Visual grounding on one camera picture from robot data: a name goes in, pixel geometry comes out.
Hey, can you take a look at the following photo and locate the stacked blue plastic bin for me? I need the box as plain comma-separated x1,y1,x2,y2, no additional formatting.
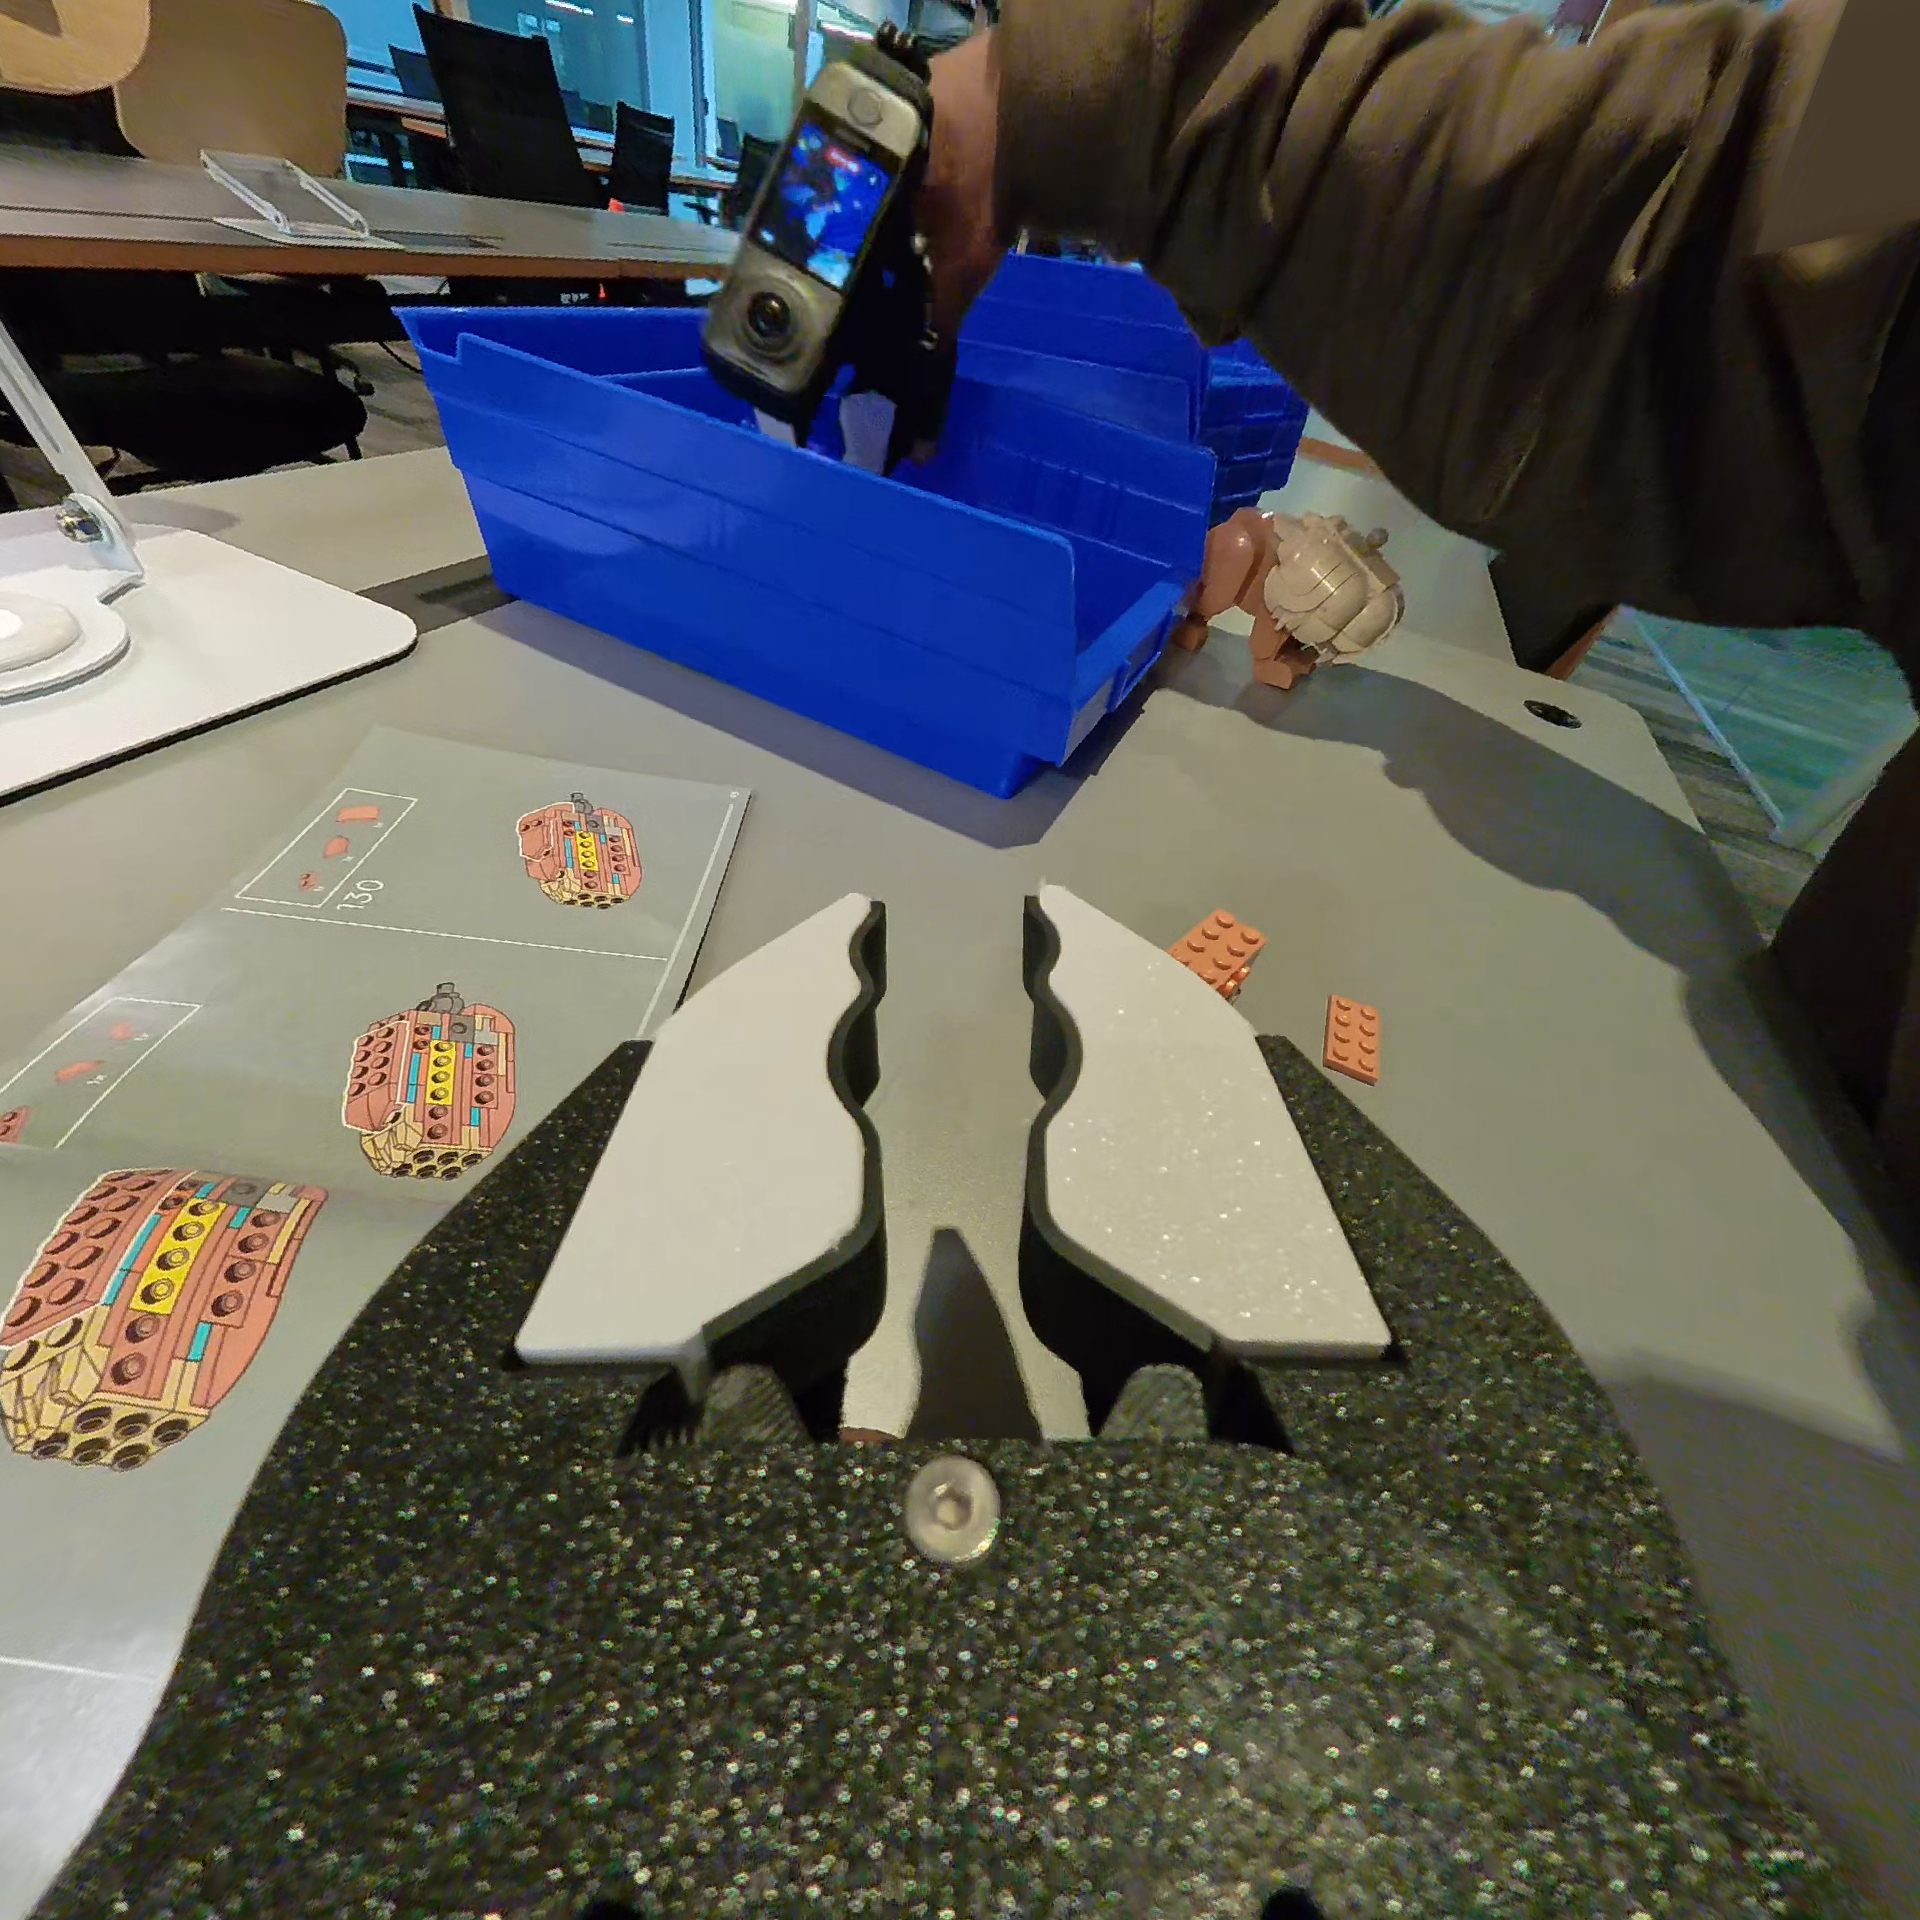
1191,336,1310,510

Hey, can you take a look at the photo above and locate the clear acrylic sign holder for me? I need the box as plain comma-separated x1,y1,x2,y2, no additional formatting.
199,147,372,245

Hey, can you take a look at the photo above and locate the building instruction booklet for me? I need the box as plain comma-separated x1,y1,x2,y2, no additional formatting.
0,727,755,1672

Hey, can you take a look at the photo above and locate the grey desk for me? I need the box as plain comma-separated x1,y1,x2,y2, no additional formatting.
0,432,1911,1920

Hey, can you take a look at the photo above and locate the person's right hand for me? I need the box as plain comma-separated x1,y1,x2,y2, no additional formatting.
918,27,1040,336

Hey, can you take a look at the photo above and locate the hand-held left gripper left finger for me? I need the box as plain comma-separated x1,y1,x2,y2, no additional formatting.
515,894,888,1400

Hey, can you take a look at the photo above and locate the white stand base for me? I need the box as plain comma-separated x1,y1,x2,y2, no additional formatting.
0,525,422,799

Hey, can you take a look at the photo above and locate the brown toy brick animal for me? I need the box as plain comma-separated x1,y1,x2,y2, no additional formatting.
1169,508,1408,695

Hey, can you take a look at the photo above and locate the black mesh chair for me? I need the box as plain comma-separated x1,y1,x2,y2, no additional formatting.
409,5,589,208

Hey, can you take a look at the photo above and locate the person's right forearm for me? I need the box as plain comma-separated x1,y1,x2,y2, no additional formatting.
990,0,1920,670

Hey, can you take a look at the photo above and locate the blue plastic bin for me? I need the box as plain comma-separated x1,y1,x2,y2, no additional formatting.
1191,336,1310,510
398,247,1220,799

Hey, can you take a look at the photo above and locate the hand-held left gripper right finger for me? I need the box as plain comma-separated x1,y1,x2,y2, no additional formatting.
1024,881,1397,1364

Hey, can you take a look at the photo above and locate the person's body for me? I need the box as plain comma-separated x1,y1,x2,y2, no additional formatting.
1761,630,1920,1143

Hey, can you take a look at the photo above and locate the long wooden table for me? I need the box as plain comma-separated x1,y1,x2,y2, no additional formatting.
0,141,745,283

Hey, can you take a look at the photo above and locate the wooden chair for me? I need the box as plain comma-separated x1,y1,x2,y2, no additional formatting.
111,0,350,169

